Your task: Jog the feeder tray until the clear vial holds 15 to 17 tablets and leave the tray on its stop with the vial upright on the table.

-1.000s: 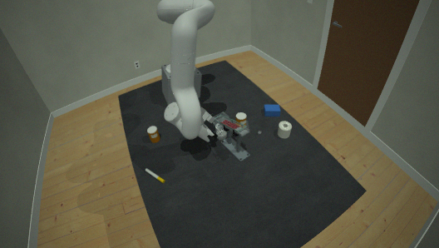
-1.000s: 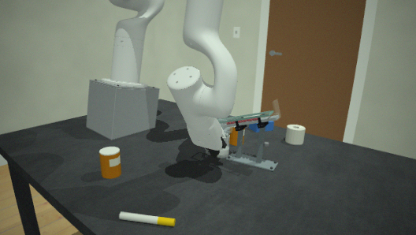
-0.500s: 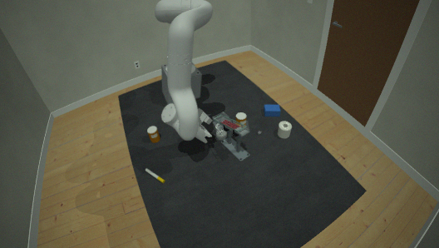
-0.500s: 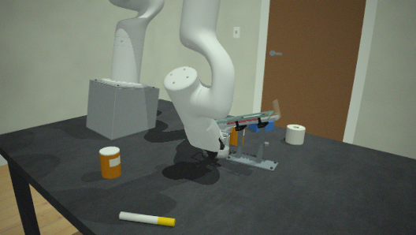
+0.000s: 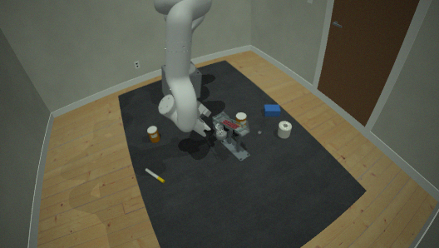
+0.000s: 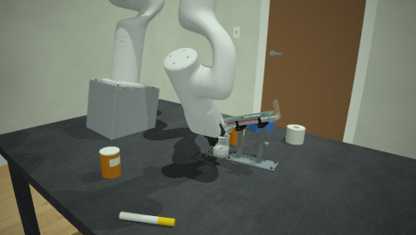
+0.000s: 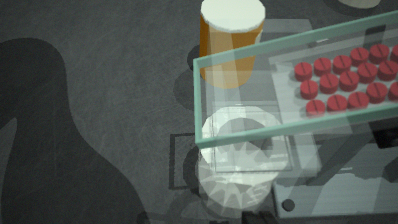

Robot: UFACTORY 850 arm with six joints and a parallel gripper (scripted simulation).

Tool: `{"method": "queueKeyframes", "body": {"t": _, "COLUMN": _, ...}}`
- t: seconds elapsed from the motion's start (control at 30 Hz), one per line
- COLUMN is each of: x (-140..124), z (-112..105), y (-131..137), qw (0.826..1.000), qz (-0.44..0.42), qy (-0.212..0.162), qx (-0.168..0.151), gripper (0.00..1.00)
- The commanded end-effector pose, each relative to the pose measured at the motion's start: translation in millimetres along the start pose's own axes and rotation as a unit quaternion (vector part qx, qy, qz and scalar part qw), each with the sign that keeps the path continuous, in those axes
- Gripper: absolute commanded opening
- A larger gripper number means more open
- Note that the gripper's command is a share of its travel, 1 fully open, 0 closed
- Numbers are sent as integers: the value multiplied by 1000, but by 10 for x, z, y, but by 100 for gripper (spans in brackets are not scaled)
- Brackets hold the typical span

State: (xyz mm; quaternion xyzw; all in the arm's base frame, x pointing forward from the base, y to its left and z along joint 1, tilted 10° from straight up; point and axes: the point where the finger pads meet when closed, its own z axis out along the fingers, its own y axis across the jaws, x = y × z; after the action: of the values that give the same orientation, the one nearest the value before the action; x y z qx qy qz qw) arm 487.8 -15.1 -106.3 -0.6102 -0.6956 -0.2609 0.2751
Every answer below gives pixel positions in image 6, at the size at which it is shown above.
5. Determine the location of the white cylinder with yellow cap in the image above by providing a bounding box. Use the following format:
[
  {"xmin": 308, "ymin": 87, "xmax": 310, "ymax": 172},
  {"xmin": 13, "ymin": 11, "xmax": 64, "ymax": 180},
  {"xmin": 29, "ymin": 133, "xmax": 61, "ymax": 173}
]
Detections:
[{"xmin": 119, "ymin": 212, "xmax": 176, "ymax": 226}]

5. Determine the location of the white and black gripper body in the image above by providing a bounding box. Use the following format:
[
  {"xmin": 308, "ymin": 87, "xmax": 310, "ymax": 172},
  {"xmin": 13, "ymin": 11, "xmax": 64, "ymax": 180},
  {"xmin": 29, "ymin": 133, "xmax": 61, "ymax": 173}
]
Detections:
[{"xmin": 184, "ymin": 103, "xmax": 225, "ymax": 138}]

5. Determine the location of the blue rectangular block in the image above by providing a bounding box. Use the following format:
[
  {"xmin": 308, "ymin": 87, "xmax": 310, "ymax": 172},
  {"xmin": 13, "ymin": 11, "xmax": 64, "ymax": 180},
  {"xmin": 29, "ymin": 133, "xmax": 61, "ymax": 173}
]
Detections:
[{"xmin": 249, "ymin": 121, "xmax": 274, "ymax": 132}]

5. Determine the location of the orange pill bottle with white cap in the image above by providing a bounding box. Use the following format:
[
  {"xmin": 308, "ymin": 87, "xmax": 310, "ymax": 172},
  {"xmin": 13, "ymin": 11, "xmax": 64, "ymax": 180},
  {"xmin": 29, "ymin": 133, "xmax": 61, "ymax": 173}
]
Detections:
[
  {"xmin": 230, "ymin": 126, "xmax": 245, "ymax": 146},
  {"xmin": 99, "ymin": 147, "xmax": 121, "ymax": 179}
]

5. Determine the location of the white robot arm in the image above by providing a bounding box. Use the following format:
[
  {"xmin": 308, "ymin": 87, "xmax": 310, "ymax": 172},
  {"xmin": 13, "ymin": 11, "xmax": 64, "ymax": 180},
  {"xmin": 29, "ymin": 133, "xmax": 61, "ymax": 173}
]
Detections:
[{"xmin": 102, "ymin": 0, "xmax": 236, "ymax": 115}]

